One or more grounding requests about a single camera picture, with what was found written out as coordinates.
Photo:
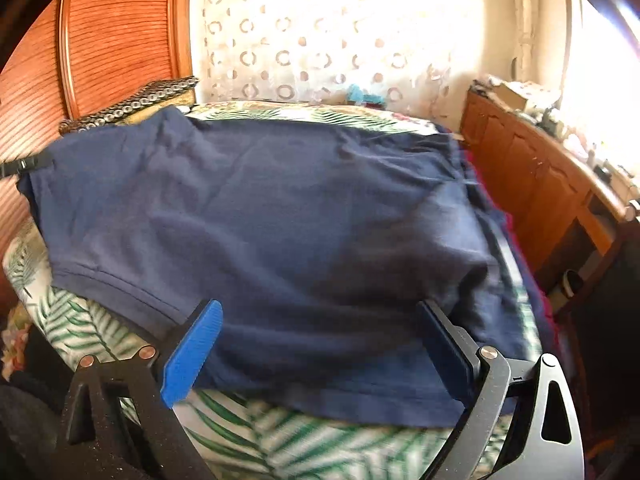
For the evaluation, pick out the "dark cloth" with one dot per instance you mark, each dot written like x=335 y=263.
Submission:
x=25 y=420

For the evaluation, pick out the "navy blue bedsheet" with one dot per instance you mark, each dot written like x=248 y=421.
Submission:
x=522 y=280

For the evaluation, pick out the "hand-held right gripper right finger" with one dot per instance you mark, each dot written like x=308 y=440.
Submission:
x=445 y=355

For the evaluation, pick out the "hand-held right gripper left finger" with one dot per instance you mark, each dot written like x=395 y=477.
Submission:
x=192 y=355

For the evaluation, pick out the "navy medallion print cloth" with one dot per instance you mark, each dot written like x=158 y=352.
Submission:
x=150 y=95

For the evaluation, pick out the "wooden louvred wardrobe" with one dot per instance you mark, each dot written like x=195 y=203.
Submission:
x=115 y=35

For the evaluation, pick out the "window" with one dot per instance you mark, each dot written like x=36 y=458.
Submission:
x=605 y=60

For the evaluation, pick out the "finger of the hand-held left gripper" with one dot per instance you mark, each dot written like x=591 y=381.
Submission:
x=25 y=166

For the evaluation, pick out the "wooden cabinet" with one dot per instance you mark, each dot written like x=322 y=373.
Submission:
x=530 y=170

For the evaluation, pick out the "palm leaf print sheet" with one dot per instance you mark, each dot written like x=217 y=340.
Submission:
x=300 y=450

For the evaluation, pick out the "clutter of small desk items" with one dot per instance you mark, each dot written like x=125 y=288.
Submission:
x=585 y=145

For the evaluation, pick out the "small blue object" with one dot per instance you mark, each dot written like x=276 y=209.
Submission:
x=365 y=96

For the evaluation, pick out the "navy blue t-shirt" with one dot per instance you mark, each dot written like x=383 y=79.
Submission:
x=275 y=210

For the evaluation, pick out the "white circle pattern curtain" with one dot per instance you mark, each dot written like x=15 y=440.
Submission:
x=325 y=25

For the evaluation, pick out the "floral blanket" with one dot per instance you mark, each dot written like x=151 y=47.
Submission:
x=15 y=345

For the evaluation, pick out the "small white container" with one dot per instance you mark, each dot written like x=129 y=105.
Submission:
x=571 y=284

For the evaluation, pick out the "cardboard box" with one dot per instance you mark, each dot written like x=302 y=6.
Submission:
x=515 y=94

